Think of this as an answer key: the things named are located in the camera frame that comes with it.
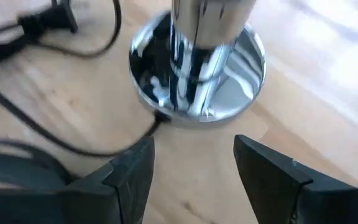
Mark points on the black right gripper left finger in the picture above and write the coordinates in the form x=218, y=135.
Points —
x=104, y=193

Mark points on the chrome lamp socket base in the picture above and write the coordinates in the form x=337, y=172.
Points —
x=197, y=62

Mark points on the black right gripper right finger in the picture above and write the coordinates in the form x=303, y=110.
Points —
x=291, y=193

